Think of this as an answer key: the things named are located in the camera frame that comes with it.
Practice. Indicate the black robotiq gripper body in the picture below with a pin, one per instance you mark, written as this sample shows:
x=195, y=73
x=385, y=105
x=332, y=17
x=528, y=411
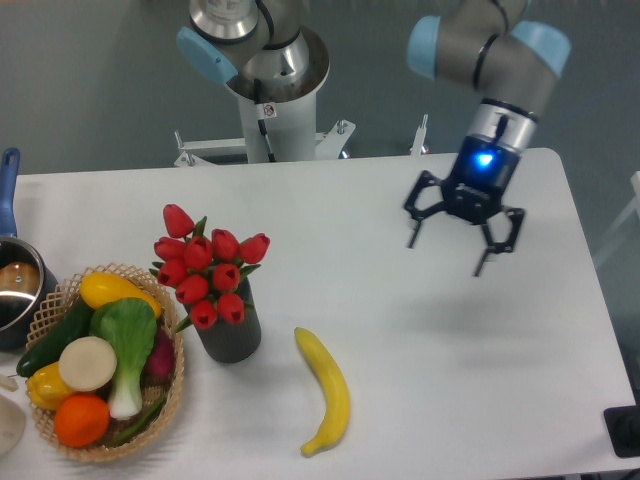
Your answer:
x=479, y=177

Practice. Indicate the red tulip bouquet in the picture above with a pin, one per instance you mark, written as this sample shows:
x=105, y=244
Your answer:
x=206, y=271

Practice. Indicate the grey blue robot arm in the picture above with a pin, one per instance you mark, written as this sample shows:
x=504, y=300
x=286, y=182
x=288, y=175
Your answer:
x=486, y=45

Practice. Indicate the dark grey ribbed vase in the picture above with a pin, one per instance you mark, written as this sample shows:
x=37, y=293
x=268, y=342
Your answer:
x=227, y=324

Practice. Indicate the yellow banana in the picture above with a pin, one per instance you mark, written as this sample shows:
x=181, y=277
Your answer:
x=336, y=393

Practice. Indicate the black device at edge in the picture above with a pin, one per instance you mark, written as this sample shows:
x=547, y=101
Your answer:
x=623, y=429

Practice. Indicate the purple red onion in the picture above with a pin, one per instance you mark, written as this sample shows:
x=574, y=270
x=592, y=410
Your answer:
x=161, y=361

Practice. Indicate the green bok choy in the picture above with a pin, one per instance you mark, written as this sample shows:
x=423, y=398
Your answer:
x=129, y=326

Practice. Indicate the yellow squash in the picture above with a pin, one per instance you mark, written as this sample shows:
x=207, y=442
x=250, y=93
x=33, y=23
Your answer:
x=101, y=288

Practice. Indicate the woven wicker basket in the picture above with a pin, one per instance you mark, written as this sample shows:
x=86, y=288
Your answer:
x=165, y=393

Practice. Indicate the green chili pepper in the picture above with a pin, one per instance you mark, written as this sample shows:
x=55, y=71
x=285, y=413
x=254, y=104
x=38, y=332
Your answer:
x=144, y=420

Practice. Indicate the dark green cucumber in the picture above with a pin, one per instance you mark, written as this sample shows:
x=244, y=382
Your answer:
x=72, y=326

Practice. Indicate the orange fruit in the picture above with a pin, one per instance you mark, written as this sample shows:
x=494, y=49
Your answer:
x=81, y=420

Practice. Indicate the yellow bell pepper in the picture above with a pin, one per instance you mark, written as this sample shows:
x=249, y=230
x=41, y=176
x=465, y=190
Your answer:
x=46, y=388

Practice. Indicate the small white garlic piece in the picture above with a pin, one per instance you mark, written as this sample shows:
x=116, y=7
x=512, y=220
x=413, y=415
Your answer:
x=9, y=383

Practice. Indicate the white ceramic object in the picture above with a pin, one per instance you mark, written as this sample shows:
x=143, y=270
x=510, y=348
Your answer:
x=12, y=425

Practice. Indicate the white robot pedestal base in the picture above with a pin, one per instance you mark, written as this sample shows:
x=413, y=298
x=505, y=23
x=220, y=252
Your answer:
x=276, y=93

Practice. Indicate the blue handled saucepan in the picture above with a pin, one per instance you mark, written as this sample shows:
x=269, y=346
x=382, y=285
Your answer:
x=25, y=278

